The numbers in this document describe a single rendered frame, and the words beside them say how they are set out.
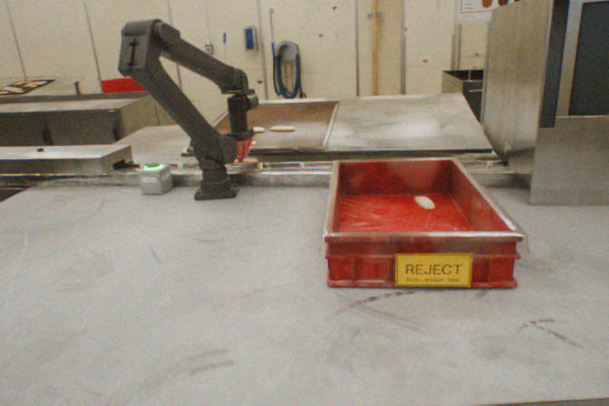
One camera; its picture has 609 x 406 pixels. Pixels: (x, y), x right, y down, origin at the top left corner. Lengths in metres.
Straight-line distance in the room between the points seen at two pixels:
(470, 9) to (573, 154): 1.09
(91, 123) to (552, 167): 3.73
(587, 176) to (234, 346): 0.88
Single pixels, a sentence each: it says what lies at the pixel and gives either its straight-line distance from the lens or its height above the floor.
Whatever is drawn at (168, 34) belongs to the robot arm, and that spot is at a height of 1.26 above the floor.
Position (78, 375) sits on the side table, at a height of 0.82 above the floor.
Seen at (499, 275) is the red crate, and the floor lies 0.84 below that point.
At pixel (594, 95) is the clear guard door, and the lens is 1.14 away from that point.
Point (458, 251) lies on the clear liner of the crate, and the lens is 0.72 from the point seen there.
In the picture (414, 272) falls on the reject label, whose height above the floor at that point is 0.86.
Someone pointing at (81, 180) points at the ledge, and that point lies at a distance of 1.58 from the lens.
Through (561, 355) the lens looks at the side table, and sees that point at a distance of 0.68.
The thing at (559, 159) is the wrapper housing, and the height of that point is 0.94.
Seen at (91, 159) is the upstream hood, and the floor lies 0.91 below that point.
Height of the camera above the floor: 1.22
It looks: 17 degrees down
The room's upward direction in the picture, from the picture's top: 4 degrees counter-clockwise
